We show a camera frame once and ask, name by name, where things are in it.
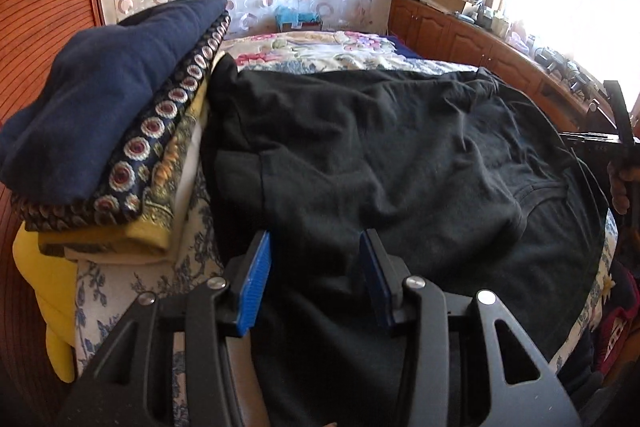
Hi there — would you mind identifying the blue floral white bedsheet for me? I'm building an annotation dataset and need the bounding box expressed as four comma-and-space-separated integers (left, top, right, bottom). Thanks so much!
74, 56, 618, 427

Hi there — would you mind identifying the wooden sideboard cabinet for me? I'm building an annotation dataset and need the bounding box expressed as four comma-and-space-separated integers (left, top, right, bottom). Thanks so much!
387, 0, 597, 131

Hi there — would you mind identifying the colourful floral quilt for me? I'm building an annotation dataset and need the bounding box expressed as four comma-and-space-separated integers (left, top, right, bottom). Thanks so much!
219, 30, 402, 70

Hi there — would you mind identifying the black printed t-shirt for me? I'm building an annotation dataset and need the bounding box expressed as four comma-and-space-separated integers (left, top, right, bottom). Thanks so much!
199, 52, 612, 427

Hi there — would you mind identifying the yellow pillow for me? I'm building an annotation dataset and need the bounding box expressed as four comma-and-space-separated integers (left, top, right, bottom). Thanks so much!
12, 225, 77, 384

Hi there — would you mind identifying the teal item on box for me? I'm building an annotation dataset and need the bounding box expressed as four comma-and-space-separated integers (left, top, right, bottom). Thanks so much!
274, 6, 323, 32

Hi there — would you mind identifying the cardboard box on cabinet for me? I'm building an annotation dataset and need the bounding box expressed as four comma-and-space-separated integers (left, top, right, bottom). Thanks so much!
431, 0, 466, 13

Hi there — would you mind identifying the yellow folded cloth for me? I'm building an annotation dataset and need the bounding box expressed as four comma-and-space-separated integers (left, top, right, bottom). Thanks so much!
37, 83, 206, 263

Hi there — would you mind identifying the person right hand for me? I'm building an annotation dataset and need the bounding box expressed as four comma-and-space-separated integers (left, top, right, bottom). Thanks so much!
608, 162, 639, 216

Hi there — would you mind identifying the navy folded garment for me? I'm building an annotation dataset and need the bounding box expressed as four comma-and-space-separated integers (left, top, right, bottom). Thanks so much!
1, 0, 227, 205

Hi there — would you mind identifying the navy blue blanket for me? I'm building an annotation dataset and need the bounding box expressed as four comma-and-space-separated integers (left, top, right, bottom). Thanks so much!
386, 35, 422, 60

